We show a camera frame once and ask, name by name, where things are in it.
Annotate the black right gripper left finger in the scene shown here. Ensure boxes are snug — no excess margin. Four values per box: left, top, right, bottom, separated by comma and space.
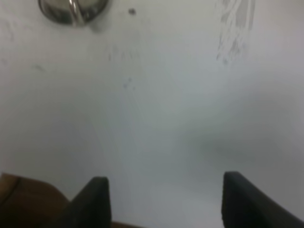
57, 177, 111, 228

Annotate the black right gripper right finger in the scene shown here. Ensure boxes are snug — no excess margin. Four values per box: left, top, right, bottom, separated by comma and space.
221, 171, 304, 228

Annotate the stainless steel teapot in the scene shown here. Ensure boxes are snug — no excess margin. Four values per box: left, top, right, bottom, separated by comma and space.
38, 0, 109, 27

